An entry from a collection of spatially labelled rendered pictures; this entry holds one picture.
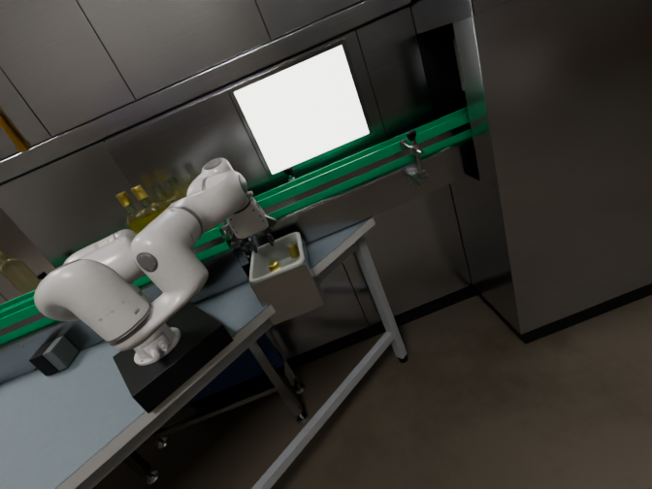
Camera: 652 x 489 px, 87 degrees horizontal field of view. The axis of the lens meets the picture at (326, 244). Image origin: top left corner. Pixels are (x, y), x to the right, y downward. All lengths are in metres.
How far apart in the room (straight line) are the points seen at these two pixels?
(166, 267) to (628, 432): 1.41
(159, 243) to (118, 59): 0.90
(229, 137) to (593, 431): 1.56
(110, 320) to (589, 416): 1.42
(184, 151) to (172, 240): 0.76
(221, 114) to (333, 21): 0.48
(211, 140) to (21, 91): 0.60
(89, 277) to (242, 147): 0.84
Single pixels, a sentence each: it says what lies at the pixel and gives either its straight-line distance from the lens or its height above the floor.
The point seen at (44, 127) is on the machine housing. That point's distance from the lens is 1.56.
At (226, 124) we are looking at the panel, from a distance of 1.33.
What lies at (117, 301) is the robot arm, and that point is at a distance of 0.64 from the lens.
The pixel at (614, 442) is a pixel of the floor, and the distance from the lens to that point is 1.50.
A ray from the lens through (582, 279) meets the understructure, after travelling 1.62.
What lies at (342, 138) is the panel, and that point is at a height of 1.02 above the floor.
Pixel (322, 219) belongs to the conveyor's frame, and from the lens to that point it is 1.22.
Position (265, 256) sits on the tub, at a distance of 1.19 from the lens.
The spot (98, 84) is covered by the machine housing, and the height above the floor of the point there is 1.48.
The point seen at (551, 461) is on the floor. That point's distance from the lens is 1.45.
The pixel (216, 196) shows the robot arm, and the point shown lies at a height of 1.13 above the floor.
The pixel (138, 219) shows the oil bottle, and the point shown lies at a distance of 1.33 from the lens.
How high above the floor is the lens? 1.28
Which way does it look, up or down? 26 degrees down
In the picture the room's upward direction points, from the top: 24 degrees counter-clockwise
